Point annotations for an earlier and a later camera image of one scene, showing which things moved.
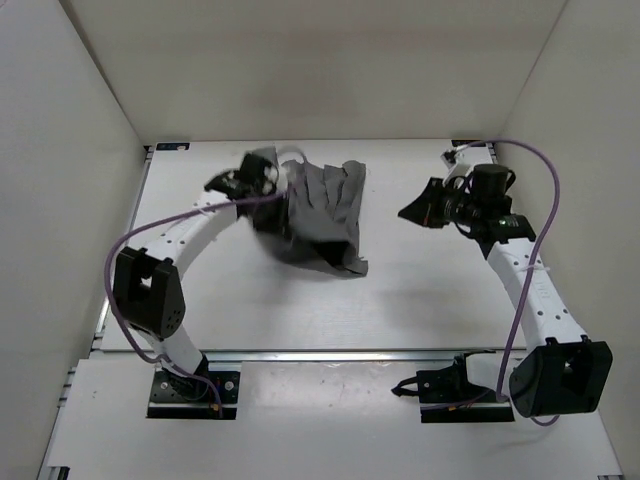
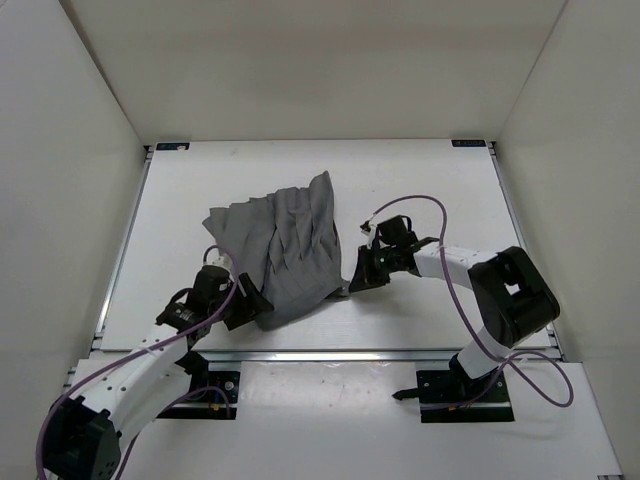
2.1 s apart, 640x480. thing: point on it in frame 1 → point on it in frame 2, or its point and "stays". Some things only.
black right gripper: x=424 y=210 → x=365 y=277
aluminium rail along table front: x=326 y=356 stays
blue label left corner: x=171 y=146 stays
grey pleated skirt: x=319 y=217 → x=289 y=245
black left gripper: x=271 y=190 → x=252 y=303
